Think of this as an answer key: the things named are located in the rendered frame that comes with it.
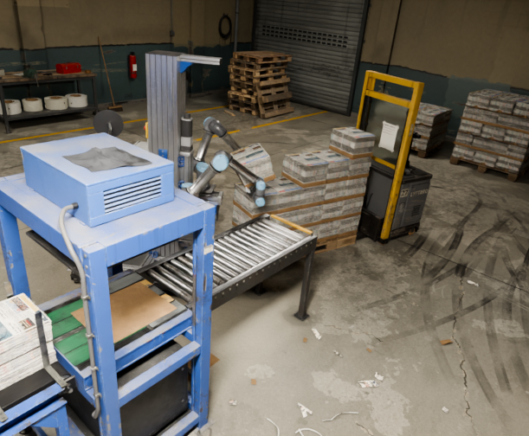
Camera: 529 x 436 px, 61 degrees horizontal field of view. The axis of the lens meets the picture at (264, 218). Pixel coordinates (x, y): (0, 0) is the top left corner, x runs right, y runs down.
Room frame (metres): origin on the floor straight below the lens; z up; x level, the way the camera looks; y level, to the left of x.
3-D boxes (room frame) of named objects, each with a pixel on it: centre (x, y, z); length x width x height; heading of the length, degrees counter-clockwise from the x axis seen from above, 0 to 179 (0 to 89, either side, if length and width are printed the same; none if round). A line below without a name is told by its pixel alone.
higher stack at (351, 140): (4.64, -0.86, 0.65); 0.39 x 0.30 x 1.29; 34
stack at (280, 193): (4.23, -0.26, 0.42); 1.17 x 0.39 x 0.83; 124
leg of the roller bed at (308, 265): (3.15, -0.40, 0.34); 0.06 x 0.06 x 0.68; 52
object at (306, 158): (4.29, -0.38, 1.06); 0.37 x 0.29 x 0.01; 35
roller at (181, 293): (2.34, 0.56, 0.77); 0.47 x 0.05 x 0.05; 52
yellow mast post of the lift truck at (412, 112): (4.61, -1.40, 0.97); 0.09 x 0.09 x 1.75; 34
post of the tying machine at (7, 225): (2.04, 1.35, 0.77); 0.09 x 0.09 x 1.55; 52
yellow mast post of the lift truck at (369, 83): (5.15, -1.03, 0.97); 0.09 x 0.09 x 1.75; 34
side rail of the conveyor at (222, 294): (2.65, -0.01, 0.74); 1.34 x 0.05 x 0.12; 142
